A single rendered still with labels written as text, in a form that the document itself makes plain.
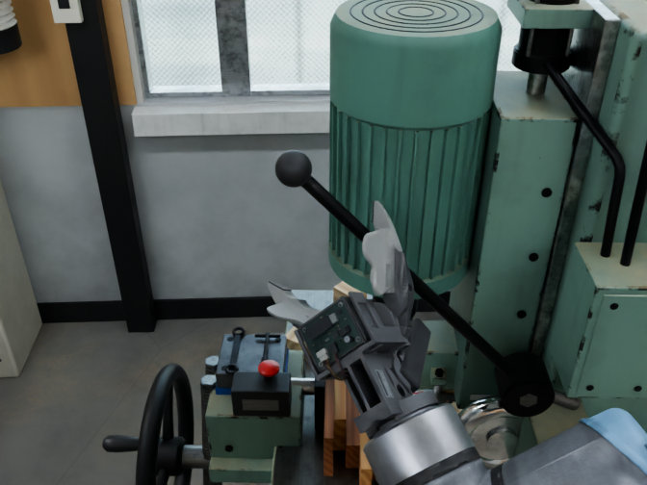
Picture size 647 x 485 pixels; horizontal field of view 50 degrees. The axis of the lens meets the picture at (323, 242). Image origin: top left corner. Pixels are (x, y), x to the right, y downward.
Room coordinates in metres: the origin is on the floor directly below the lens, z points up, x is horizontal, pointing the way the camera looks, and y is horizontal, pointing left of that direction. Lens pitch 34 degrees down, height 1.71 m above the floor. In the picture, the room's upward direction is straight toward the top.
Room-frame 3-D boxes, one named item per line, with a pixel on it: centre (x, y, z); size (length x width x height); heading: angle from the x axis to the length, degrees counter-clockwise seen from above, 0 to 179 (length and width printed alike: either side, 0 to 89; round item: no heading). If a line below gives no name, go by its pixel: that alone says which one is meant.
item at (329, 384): (0.72, -0.01, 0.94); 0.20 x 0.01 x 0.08; 179
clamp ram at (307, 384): (0.74, 0.03, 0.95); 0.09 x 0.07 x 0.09; 179
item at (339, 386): (0.74, -0.02, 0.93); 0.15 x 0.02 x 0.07; 179
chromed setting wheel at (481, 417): (0.59, -0.22, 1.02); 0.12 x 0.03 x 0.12; 89
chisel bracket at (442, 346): (0.72, -0.11, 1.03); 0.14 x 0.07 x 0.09; 89
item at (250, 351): (0.74, 0.10, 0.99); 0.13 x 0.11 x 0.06; 179
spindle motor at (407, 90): (0.72, -0.09, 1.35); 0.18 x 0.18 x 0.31
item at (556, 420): (0.56, -0.28, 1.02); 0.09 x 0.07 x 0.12; 179
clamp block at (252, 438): (0.75, 0.10, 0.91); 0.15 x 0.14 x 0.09; 179
